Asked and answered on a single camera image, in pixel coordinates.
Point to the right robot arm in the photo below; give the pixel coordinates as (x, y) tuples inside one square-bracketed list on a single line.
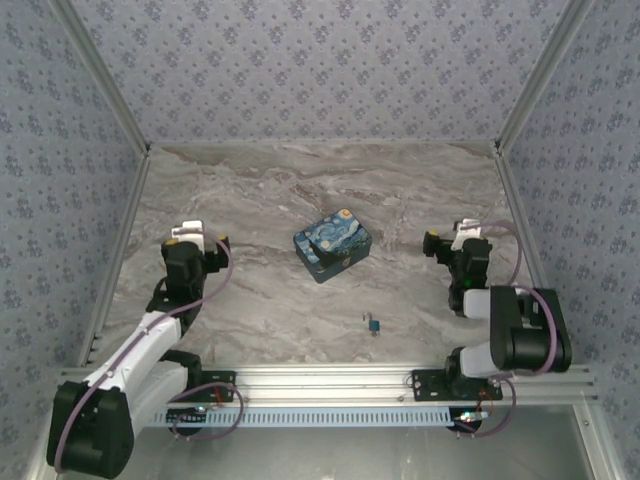
[(530, 340)]

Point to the starry night printed box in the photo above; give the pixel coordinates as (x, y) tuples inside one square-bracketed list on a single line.
[(332, 240)]

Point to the teal padlock with silver shackle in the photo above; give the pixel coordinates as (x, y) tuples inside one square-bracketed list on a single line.
[(373, 325)]

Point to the aluminium frame post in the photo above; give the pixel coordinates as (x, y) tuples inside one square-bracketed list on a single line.
[(110, 85), (595, 445), (37, 467), (540, 75)]

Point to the aluminium lower frame post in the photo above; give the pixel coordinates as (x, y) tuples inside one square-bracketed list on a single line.
[(37, 467), (595, 445)]

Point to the small black circuit board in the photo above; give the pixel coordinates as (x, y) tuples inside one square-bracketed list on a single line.
[(187, 414), (470, 417)]

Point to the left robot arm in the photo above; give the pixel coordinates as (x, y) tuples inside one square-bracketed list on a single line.
[(145, 345)]

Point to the aluminium front rail extrusion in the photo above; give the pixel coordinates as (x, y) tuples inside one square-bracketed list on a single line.
[(325, 382)]

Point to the grey sheet metal panel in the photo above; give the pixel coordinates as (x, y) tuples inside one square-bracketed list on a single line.
[(325, 452)]

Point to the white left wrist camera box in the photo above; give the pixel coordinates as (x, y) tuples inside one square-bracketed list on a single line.
[(189, 231)]

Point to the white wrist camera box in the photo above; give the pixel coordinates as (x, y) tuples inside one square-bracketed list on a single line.
[(467, 230), (189, 231)]

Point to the aluminium side rail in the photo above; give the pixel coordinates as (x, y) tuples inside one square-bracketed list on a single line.
[(512, 200), (112, 260)]

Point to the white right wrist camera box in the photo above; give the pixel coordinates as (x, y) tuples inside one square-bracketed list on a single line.
[(467, 230)]

